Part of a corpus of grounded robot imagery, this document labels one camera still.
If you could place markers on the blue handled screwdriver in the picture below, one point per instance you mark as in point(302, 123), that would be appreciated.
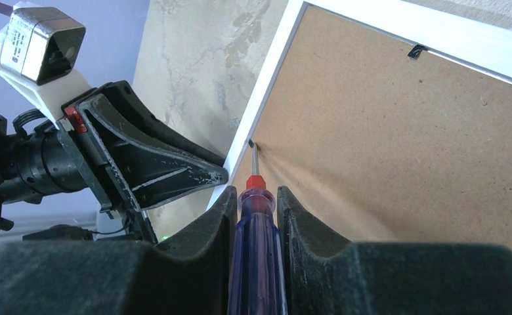
point(256, 279)

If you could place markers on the white picture frame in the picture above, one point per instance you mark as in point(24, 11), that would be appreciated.
point(388, 120)

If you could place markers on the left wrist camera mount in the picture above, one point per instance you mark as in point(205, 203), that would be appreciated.
point(38, 50)

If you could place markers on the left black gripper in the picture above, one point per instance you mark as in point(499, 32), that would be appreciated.
point(115, 146)

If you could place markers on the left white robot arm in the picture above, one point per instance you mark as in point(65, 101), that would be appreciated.
point(109, 142)

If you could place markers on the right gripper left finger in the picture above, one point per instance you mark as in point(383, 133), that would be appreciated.
point(196, 261)

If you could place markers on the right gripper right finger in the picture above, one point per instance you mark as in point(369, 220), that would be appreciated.
point(319, 267)

